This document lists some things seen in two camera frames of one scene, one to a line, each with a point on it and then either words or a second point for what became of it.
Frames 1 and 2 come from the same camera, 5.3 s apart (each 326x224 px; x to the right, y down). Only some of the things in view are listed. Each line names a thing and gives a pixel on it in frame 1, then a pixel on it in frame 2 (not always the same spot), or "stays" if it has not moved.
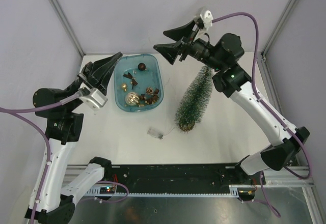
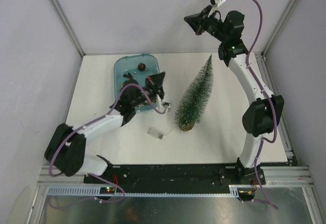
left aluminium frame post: [61, 16] stays
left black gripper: [100, 72] -> [155, 82]
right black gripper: [186, 34] -> [198, 22]
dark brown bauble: [141, 66] stays
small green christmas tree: [192, 104] stays
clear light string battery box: [155, 133] stays
